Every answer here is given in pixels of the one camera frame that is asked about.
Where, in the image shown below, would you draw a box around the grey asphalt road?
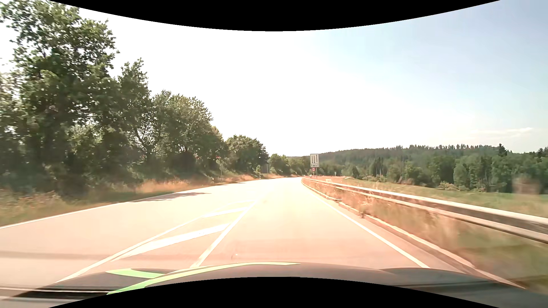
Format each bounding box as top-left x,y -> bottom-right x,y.
0,177 -> 467,300

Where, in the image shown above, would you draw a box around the car's own bonnet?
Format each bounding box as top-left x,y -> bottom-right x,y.
0,262 -> 548,308

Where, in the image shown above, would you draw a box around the road markings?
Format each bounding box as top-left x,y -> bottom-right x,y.
0,177 -> 430,284

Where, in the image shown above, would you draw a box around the wood on hillside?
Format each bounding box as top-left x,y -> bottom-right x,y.
300,144 -> 548,194

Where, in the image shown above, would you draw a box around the row of trees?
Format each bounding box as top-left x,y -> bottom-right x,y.
0,0 -> 310,198

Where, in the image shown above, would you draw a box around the dry grass verge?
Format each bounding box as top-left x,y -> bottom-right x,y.
0,173 -> 296,227

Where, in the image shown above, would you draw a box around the dry grass strip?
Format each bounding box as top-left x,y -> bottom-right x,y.
301,179 -> 548,288

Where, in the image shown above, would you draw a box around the green grass field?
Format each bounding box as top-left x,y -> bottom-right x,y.
330,176 -> 548,218

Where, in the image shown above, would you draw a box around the grey metal guard rail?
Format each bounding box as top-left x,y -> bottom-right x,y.
302,177 -> 548,244

